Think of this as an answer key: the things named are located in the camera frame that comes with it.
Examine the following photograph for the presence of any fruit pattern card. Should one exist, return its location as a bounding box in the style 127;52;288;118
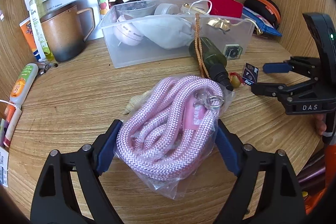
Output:
97;0;110;19

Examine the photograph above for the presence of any brown ceramic mug with lid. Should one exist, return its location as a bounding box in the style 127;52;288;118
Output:
41;2;96;63

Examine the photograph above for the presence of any clear plastic storage bin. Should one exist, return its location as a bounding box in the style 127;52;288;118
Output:
99;0;255;68

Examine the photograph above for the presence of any pink round case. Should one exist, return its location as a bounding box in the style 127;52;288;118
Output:
113;15;144;47

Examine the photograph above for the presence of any white floral bowl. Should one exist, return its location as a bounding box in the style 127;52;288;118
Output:
116;1;156;18

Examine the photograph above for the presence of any small patterned square packet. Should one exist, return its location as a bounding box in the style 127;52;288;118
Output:
223;44;243;60

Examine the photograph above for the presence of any orange white tube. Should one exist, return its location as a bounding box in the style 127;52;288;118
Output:
10;63;39;106

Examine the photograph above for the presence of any right hand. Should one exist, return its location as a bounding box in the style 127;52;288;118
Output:
314;114;327;135

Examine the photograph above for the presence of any small gourd charm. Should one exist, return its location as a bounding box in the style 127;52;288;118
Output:
229;72;244;89

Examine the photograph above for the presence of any green glass bottle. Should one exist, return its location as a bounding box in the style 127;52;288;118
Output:
189;37;234;91

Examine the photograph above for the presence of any yellow cream jar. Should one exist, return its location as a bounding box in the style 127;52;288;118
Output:
180;3;207;15

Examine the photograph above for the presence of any white drawstring pouch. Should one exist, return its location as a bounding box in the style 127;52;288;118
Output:
133;16;195;50

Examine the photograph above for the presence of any white round plastic jar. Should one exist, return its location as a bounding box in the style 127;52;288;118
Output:
154;3;181;15

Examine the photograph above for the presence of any black orange zip case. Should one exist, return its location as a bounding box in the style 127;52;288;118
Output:
244;0;281;30

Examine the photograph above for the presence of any metal nail clipper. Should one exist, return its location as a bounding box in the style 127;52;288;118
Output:
36;62;58;75

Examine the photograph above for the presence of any pink rope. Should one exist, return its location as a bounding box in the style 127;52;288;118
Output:
113;75;236;200

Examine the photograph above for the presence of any red velvet pouch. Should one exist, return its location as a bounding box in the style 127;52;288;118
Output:
209;0;243;18

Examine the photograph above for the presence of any blue patchwork pouch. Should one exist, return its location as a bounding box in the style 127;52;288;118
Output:
242;6;282;37

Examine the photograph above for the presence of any braided orange cord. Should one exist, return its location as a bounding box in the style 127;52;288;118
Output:
194;12;211;80

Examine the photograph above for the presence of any seashell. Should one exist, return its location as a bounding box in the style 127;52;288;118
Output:
123;90;152;115

